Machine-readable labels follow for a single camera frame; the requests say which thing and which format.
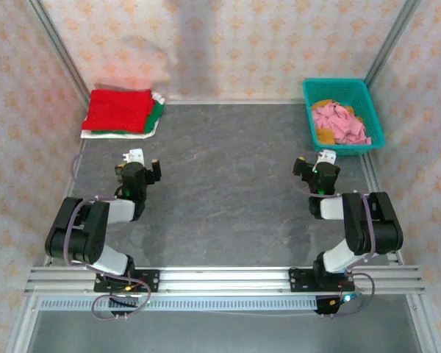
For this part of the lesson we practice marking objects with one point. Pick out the pink t-shirt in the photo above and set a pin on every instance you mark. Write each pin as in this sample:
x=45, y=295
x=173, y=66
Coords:
x=338, y=121

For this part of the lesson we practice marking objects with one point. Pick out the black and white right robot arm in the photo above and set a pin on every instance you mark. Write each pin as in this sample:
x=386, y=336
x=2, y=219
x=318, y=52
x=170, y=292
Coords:
x=371, y=224

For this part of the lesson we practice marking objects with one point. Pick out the stack of folded cloths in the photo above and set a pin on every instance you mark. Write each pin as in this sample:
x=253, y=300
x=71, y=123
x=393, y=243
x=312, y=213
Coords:
x=114, y=136

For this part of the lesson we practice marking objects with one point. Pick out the mustard yellow t-shirt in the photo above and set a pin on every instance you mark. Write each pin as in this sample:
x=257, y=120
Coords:
x=325, y=137

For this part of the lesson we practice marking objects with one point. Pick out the green folded t-shirt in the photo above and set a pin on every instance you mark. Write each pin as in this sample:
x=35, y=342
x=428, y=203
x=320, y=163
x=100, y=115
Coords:
x=155, y=115

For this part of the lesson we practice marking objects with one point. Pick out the red folded t-shirt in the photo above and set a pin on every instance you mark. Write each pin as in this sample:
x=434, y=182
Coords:
x=117, y=110

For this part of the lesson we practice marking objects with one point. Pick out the teal plastic basket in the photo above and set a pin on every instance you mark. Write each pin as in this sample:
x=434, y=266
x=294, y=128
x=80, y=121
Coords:
x=327, y=86

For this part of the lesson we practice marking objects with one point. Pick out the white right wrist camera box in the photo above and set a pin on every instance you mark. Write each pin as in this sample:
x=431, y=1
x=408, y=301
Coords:
x=326, y=156

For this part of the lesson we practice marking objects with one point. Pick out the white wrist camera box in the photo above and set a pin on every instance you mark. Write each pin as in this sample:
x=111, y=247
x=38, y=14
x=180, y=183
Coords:
x=133, y=155
x=326, y=156

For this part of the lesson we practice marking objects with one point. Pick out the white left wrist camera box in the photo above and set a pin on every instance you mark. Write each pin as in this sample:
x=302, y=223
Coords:
x=133, y=155

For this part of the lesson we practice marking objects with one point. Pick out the aluminium back rail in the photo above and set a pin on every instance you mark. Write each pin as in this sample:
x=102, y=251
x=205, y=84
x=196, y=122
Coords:
x=235, y=101

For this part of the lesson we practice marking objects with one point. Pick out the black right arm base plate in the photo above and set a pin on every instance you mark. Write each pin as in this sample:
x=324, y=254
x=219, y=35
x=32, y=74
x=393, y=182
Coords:
x=297, y=281

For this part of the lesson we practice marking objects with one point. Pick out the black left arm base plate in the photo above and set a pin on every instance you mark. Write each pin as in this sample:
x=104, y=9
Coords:
x=152, y=281

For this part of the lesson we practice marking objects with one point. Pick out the aluminium mounting rail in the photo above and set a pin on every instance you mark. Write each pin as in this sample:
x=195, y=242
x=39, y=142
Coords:
x=224, y=279

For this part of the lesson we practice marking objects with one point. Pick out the aluminium frame post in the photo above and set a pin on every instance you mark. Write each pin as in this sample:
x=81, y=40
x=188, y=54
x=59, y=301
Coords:
x=389, y=40
x=59, y=51

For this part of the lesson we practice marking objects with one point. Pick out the aluminium frame leg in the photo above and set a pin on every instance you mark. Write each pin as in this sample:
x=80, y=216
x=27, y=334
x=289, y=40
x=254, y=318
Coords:
x=426, y=323
x=22, y=323

